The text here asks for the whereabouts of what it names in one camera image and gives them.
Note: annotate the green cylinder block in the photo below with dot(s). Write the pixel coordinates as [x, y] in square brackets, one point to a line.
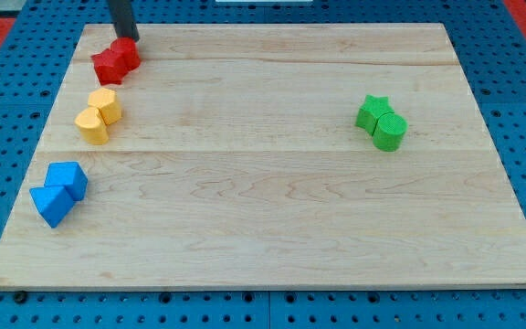
[389, 132]

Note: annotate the blue cube block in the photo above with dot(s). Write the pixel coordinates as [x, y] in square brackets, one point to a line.
[69, 175]

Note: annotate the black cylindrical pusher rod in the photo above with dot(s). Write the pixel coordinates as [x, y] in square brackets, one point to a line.
[123, 19]

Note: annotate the yellow hexagon block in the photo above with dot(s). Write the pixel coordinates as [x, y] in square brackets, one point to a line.
[107, 102]

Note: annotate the yellow heart block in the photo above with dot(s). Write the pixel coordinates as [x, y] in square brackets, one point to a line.
[91, 126]

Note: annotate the green star block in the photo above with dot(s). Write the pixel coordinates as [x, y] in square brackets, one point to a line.
[372, 109]

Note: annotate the red star block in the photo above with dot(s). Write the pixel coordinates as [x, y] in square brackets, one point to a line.
[110, 67]

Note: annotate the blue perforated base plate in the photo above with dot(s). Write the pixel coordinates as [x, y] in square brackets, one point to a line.
[37, 40]

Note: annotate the blue triangle block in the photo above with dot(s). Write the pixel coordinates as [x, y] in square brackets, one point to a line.
[53, 203]

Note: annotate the light wooden board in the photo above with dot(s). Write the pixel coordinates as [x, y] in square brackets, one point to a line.
[237, 166]

